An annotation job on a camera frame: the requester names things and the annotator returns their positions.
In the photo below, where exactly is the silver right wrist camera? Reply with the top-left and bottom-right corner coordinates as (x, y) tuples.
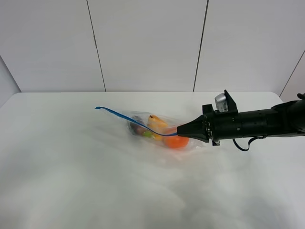
(215, 93), (228, 113)

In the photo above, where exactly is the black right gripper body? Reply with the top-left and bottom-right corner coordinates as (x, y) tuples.
(202, 90), (238, 146)

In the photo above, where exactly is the orange fruit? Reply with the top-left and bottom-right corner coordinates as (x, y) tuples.
(163, 126), (189, 149)

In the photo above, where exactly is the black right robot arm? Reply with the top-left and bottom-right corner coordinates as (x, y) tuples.
(177, 91), (305, 146)

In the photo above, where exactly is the purple eggplant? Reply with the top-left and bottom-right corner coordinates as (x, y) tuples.
(128, 115), (146, 135)

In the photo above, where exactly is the yellow pear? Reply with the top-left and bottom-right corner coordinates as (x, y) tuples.
(147, 114), (168, 141)

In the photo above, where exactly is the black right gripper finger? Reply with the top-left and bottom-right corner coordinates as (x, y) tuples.
(177, 114), (210, 143)

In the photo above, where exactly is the clear zip bag blue seal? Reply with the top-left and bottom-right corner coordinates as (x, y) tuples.
(95, 106), (207, 157)

